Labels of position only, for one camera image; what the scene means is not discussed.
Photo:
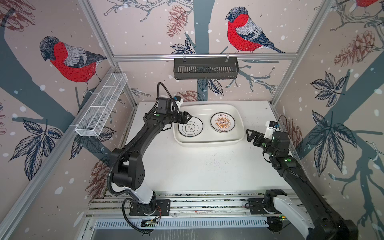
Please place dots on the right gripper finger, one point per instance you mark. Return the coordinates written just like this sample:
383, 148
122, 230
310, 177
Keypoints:
251, 132
251, 137

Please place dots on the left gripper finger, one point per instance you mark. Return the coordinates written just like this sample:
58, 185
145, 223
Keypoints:
186, 119
186, 114

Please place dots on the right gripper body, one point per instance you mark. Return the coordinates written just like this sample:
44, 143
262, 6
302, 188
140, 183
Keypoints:
261, 142

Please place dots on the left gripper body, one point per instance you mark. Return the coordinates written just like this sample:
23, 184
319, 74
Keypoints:
179, 117

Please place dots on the white clover plate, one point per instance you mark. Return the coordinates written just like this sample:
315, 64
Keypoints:
192, 128

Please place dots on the orange sunburst plate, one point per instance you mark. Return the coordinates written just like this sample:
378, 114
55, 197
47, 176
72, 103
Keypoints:
222, 122

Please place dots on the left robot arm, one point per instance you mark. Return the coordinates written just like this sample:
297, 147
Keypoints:
127, 172

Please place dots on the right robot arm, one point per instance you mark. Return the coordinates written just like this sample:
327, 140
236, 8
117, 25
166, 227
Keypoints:
318, 221

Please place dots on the white plastic bin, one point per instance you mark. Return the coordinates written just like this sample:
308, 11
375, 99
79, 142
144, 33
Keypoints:
209, 137

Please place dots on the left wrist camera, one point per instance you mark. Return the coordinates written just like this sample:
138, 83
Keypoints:
178, 101

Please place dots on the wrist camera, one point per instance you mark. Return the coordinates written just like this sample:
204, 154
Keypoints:
271, 127
178, 101

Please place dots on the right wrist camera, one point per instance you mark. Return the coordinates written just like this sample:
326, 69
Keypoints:
271, 127

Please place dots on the black hanging wire basket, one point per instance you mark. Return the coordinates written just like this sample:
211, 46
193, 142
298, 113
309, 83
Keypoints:
206, 69

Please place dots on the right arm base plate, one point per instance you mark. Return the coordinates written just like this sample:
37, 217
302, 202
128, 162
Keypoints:
256, 206

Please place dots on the horizontal aluminium rail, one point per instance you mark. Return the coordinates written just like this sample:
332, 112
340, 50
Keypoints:
257, 56

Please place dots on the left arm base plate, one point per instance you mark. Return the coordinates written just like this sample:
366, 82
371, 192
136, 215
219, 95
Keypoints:
157, 208

